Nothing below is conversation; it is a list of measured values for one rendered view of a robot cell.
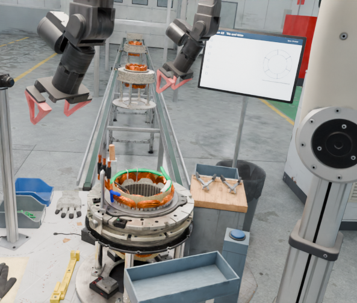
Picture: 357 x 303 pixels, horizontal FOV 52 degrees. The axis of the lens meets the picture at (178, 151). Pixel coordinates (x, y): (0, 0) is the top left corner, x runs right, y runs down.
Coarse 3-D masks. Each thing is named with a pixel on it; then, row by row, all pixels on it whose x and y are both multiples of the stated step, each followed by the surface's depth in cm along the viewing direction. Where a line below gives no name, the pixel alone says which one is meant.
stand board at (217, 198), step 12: (192, 180) 132; (204, 180) 133; (192, 192) 124; (204, 192) 124; (216, 192) 125; (240, 192) 127; (204, 204) 119; (216, 204) 119; (228, 204) 119; (240, 204) 119
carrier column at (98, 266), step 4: (96, 244) 118; (96, 248) 118; (100, 248) 118; (96, 252) 119; (100, 252) 119; (96, 256) 119; (100, 256) 119; (96, 260) 120; (100, 260) 120; (96, 264) 120; (100, 264) 121; (96, 268) 121; (100, 268) 121
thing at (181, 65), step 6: (180, 54) 117; (174, 60) 120; (180, 60) 117; (186, 60) 116; (192, 60) 117; (168, 66) 117; (174, 66) 119; (180, 66) 118; (186, 66) 118; (174, 72) 117; (180, 72) 118; (186, 72) 120; (192, 72) 123
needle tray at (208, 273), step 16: (192, 256) 92; (208, 256) 94; (128, 272) 86; (144, 272) 87; (160, 272) 89; (176, 272) 91; (192, 272) 92; (208, 272) 93; (224, 272) 92; (128, 288) 83; (144, 288) 85; (160, 288) 86; (176, 288) 86; (192, 288) 81; (208, 288) 83; (224, 288) 85
